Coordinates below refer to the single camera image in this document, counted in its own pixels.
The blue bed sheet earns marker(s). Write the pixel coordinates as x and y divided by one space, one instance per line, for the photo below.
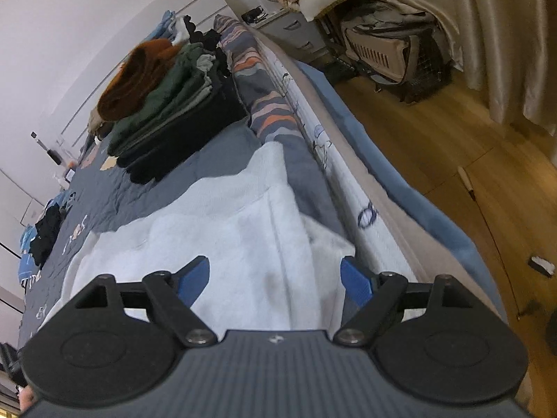
413 200

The grey quilted bedspread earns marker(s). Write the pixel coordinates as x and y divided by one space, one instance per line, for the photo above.
152 183

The grey nightstand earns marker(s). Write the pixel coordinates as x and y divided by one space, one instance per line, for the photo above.
296 30

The white wardrobe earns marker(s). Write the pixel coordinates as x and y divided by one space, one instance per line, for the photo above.
13 209

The black hairbrush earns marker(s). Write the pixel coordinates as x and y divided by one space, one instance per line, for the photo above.
54 156

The beige curtain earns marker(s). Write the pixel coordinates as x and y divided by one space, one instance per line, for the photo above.
500 30

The beige pet carrier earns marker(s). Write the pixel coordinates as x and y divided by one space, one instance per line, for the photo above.
428 76
383 52

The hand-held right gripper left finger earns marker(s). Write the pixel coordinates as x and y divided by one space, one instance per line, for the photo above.
193 279

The striped patterned cloth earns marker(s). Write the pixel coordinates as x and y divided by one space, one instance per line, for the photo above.
261 96

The white headboard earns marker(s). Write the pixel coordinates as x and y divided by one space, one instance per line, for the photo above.
130 43

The light grey hoodie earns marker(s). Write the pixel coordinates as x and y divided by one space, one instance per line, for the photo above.
239 235

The stack of khaki folded clothes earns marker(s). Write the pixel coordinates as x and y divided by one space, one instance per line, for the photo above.
95 124

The small black device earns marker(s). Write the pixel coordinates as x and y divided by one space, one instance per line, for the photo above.
252 15

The white printed mattress cover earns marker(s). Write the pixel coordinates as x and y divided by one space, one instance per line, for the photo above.
348 191

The stack of dark folded clothes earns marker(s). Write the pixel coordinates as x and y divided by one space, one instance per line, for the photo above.
174 109

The blue patterned pillow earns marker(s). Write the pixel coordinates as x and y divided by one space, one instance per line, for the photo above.
26 270

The black clothes pile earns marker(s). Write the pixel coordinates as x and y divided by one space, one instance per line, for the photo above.
45 230

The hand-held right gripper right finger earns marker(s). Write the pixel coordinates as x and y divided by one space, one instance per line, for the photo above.
354 281

